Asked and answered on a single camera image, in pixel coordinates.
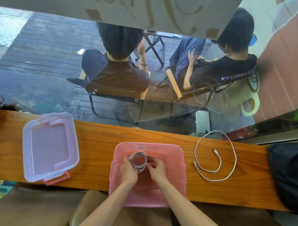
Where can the person's left hand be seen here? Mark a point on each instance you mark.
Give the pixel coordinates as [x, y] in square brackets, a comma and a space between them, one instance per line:
[128, 174]

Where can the person's right hand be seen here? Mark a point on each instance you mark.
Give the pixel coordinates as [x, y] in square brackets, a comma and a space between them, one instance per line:
[159, 172]

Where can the person's left thumb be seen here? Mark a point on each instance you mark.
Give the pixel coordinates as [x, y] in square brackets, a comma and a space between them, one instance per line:
[135, 169]

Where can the person's right thumb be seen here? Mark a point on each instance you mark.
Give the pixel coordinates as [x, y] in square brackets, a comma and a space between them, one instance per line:
[150, 171]

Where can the person's right forearm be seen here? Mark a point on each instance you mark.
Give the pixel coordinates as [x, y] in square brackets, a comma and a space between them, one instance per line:
[184, 204]

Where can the person's left forearm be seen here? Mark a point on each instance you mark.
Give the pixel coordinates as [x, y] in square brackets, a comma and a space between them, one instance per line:
[109, 204]

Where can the pink plastic storage box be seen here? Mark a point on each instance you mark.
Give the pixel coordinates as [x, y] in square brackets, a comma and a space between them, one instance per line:
[172, 163]

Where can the white box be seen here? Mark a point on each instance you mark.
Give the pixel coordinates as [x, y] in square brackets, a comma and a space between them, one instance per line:
[202, 121]

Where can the black folding chair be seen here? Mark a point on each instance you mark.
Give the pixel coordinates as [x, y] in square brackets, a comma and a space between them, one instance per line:
[111, 94]

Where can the folding chair with wooden armrests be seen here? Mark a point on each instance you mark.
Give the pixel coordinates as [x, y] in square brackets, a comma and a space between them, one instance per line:
[177, 90]

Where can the clear lid with pink latches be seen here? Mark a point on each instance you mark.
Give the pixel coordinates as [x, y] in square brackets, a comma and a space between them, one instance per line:
[50, 146]

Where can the yellow-green tote bag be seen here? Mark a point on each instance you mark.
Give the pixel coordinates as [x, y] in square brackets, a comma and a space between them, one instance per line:
[239, 95]

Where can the blue garment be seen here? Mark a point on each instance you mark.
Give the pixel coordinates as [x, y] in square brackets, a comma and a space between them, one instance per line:
[184, 55]

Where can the black smartphone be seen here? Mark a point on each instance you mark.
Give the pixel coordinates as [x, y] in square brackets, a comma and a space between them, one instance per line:
[193, 53]

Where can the black folding table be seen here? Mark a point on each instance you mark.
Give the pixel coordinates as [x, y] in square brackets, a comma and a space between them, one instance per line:
[155, 44]

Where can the dark door mat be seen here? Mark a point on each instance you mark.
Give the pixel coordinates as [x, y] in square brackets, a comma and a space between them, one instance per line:
[35, 90]

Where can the white paper scrap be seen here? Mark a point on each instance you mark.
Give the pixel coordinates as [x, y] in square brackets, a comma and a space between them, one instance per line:
[80, 51]

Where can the colourful patterned mat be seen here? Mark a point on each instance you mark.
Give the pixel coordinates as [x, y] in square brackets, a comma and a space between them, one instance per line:
[5, 187]

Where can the dark fabric bag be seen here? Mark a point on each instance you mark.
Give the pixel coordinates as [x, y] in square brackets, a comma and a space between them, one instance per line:
[285, 172]

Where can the white window sign, gold lettering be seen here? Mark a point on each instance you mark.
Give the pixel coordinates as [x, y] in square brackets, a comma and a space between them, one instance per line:
[116, 11]

